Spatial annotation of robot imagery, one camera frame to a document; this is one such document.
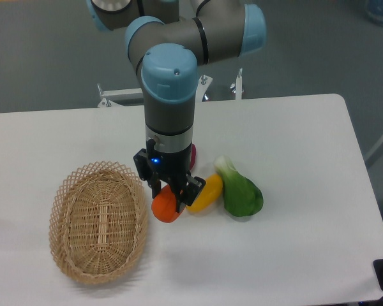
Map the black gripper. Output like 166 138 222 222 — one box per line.
133 140 206 213

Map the orange toy fruit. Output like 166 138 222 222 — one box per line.
151 185 182 223

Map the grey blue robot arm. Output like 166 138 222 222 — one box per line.
87 1 266 212

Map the yellow toy pepper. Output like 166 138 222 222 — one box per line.
186 174 223 213

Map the red toy fruit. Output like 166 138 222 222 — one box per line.
190 144 197 170

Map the green toy bok choy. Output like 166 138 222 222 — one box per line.
213 156 264 217

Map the woven wicker basket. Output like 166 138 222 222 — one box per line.
49 161 148 285

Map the blue object in corner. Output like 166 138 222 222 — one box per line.
365 0 383 27

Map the white metal frame right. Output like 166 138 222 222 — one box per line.
195 68 244 102

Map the white metal frame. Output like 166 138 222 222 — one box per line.
97 84 144 108
195 68 244 102

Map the white metal frame left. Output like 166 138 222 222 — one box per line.
97 84 144 108

